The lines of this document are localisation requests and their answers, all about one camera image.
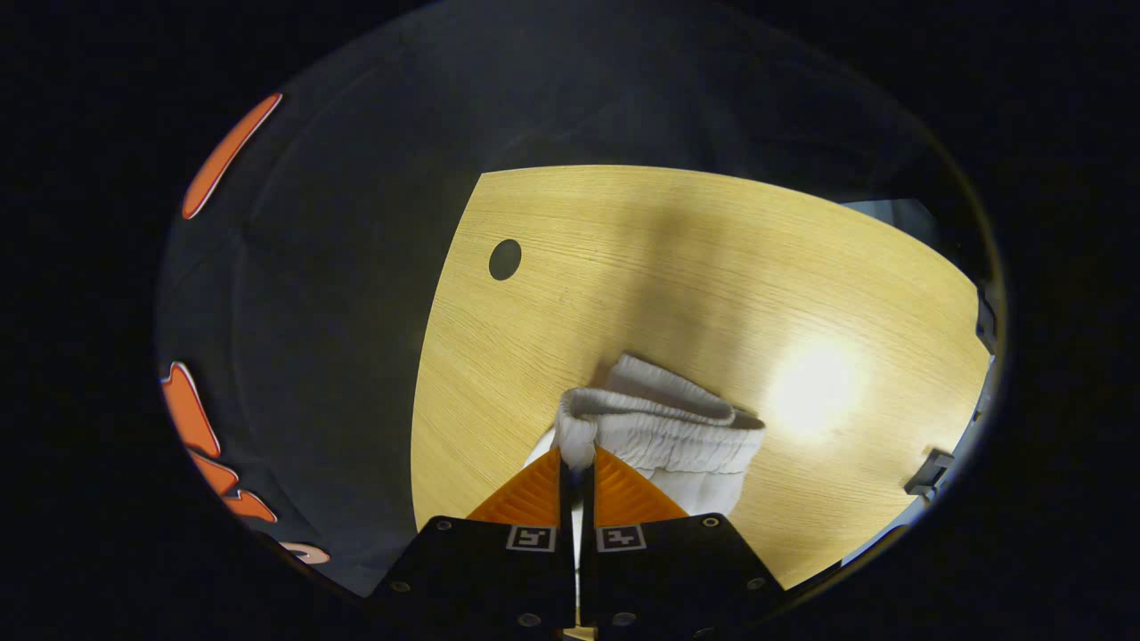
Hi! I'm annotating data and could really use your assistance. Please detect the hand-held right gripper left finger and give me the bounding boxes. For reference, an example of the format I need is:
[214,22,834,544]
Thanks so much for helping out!
[368,445,578,637]

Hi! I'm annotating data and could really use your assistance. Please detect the white jeans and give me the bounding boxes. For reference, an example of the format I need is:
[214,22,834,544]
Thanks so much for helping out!
[524,353,767,615]

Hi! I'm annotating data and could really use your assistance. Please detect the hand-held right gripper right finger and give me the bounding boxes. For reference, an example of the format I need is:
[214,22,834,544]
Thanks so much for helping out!
[579,445,788,637]

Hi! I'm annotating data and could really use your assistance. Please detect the black bracket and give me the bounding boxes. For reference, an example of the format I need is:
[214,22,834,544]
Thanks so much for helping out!
[904,449,955,498]

